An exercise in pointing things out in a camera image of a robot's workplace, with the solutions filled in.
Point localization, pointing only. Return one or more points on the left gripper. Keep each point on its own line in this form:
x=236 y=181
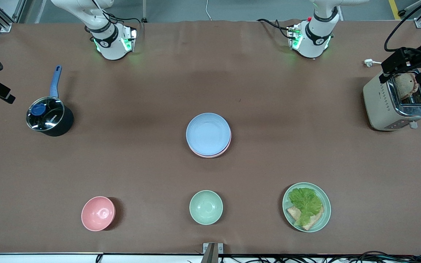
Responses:
x=417 y=56

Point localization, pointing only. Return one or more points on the blue plate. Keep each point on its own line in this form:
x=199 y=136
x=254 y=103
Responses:
x=208 y=133

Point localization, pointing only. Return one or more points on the pink plate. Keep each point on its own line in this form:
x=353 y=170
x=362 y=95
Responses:
x=210 y=156

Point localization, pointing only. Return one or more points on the toast slice in toaster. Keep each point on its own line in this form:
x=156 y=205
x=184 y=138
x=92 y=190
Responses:
x=405 y=86

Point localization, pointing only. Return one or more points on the beige chrome toaster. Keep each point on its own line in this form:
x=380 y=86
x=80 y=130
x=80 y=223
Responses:
x=378 y=102

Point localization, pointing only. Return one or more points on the glass lid with blue knob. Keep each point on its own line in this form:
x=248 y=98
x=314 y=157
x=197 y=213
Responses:
x=48 y=115

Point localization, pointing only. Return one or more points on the left base connector box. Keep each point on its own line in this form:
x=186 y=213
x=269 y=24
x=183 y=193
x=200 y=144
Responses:
x=294 y=36

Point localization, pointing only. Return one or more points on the base connector box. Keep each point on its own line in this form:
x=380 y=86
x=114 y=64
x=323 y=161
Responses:
x=130 y=40
x=294 y=36

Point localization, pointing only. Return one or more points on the right base connector box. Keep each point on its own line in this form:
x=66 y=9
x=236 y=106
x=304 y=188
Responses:
x=130 y=40

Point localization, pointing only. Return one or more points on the pink bowl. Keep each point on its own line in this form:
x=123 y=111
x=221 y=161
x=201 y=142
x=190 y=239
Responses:
x=98 y=213

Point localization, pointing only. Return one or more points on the green plate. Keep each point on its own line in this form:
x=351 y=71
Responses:
x=325 y=215

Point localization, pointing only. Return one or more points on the green lettuce leaf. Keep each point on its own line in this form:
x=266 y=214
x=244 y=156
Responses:
x=305 y=202

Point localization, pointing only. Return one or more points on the brown bread slice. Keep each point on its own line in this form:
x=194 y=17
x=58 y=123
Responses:
x=314 y=220

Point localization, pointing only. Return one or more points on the brown table cover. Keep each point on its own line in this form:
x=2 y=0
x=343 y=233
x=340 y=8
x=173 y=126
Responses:
x=210 y=73

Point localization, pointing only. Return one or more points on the green bowl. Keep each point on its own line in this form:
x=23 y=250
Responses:
x=206 y=207

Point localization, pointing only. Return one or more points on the metal bracket at table edge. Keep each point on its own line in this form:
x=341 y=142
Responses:
x=212 y=252

